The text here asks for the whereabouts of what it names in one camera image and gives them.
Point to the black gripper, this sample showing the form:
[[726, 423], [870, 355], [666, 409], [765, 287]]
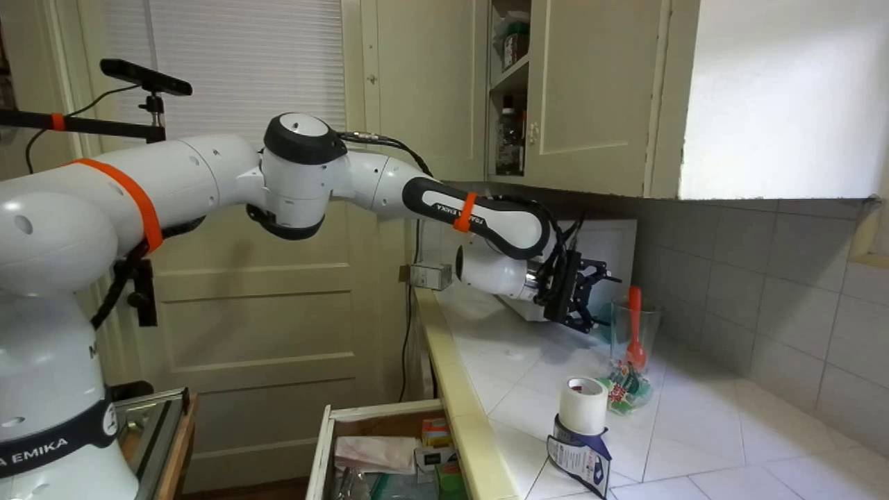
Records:
[[563, 290]]

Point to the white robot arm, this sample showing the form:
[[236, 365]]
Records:
[[61, 227]]

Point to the white microwave oven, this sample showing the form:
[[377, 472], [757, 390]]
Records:
[[608, 241]]

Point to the clear drinking glass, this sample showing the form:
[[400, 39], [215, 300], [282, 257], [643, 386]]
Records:
[[618, 334]]

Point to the orange plastic spoon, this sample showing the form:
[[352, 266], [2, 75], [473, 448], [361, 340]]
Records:
[[637, 355]]

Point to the green snack packet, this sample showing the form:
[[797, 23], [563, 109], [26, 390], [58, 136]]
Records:
[[625, 390]]

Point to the closed cabinet door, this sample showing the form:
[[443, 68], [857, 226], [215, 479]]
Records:
[[608, 93]]

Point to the open drawer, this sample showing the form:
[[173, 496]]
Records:
[[394, 450]]

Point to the black camera on stand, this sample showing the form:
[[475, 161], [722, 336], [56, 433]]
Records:
[[143, 75]]

